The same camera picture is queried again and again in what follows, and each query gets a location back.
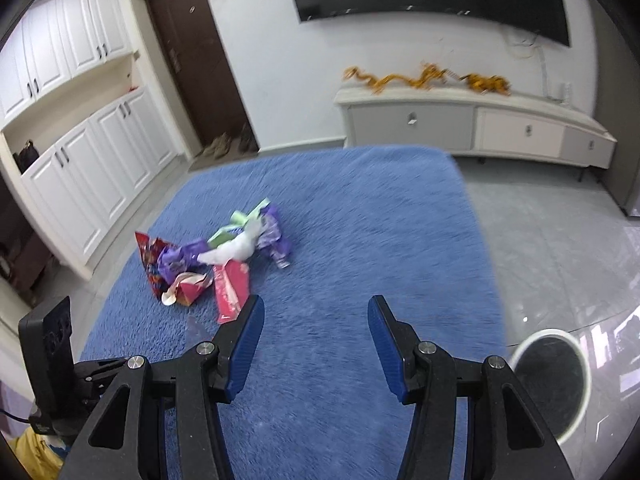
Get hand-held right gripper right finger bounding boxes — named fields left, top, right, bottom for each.
left=367, top=294, right=573, bottom=480

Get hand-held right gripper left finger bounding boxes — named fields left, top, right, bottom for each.
left=60, top=294, right=266, bottom=480

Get red packet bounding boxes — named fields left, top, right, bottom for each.
left=212, top=260, right=251, bottom=324

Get white tissue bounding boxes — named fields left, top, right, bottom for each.
left=197, top=220, right=266, bottom=265

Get purple plastic wrapper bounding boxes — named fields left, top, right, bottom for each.
left=257, top=204, right=294, bottom=269
left=159, top=239, right=208, bottom=283

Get light green plastic wrapper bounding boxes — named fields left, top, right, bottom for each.
left=207, top=199, right=271, bottom=248

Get white round waste bin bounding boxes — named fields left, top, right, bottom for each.
left=509, top=329, right=593, bottom=448

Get red and pink paper box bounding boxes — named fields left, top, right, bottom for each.
left=160, top=272, right=213, bottom=308

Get yellow cloth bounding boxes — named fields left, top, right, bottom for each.
left=12, top=430, right=71, bottom=480

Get dark brown furniture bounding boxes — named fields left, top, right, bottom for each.
left=0, top=175, right=53, bottom=306

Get blue fleece blanket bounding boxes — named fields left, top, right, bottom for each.
left=80, top=145, right=506, bottom=480

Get red patterned snack wrapper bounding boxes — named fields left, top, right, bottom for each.
left=135, top=231, right=173, bottom=303

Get dark handbag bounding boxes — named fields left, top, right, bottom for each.
left=12, top=140, right=40, bottom=173

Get white floor cupboards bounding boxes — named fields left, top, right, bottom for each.
left=20, top=85, right=178, bottom=278

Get pair of beige shoes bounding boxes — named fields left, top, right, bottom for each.
left=201, top=132, right=234, bottom=159

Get pair of dark shoes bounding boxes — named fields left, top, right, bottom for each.
left=236, top=124, right=259, bottom=154

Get white and grey TV cabinet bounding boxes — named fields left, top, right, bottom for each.
left=334, top=80, right=617, bottom=183

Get golden dragon ornament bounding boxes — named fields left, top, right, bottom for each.
left=342, top=62, right=512, bottom=97

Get dark brown door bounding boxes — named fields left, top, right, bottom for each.
left=143, top=0, right=260, bottom=158

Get white wall cupboards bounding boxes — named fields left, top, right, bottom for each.
left=0, top=0, right=132, bottom=121

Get thin wall cables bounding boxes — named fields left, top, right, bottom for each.
left=502, top=27, right=548, bottom=96

